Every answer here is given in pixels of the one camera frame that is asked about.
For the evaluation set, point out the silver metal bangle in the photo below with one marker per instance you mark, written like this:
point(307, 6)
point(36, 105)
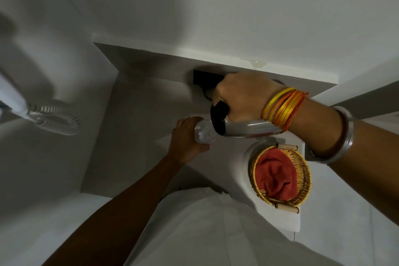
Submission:
point(347, 138)

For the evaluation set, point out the white wall shelf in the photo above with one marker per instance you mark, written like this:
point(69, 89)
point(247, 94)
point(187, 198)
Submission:
point(174, 57)

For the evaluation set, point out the person's right fingers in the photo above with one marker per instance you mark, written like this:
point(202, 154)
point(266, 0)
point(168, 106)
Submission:
point(220, 94)

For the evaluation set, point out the stack of orange yellow bangles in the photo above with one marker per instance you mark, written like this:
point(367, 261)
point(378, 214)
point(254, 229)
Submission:
point(282, 108)

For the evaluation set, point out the person's left fingers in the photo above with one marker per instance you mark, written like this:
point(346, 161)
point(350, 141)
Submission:
point(188, 121)

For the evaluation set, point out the person's right forearm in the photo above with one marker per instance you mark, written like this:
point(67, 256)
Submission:
point(361, 156)

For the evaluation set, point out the white tray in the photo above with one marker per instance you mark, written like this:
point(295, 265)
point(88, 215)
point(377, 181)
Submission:
point(240, 166)

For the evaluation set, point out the person's left hand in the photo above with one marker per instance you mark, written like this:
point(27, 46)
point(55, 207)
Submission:
point(184, 145)

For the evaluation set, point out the red cloth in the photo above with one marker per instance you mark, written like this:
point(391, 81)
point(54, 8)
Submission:
point(276, 174)

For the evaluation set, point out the person's right hand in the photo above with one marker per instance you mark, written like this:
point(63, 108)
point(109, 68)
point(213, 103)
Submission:
point(246, 94)

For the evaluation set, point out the person's left forearm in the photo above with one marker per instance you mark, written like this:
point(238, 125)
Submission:
point(124, 209)

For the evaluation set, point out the clear plastic water bottle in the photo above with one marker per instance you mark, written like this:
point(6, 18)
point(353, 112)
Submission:
point(204, 133)

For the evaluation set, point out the person's white shirt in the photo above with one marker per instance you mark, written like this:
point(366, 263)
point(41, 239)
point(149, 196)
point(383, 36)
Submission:
point(212, 231)

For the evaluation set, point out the golden wicker basket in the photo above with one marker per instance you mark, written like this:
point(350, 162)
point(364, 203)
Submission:
point(304, 178)

